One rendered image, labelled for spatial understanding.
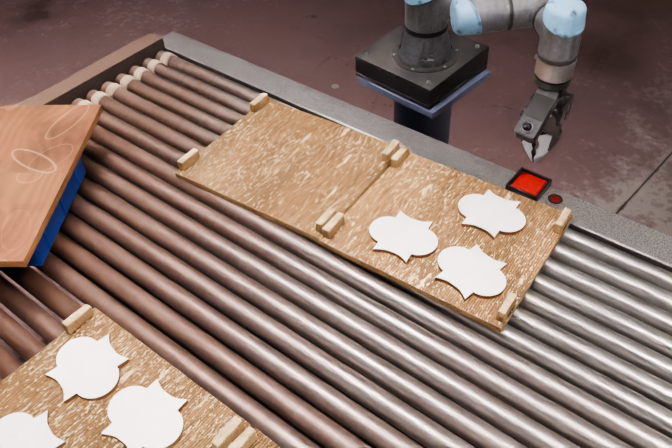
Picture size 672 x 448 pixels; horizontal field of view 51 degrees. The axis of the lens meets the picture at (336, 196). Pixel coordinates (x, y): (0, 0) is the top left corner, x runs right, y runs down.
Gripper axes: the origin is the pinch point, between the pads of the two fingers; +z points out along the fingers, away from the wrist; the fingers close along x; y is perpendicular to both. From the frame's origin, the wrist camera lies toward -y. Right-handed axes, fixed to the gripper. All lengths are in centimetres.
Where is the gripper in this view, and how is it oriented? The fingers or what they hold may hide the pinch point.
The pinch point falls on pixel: (533, 158)
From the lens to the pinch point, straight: 157.1
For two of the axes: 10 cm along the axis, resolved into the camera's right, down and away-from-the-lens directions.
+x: -8.0, -3.8, 4.6
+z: 0.4, 7.4, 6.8
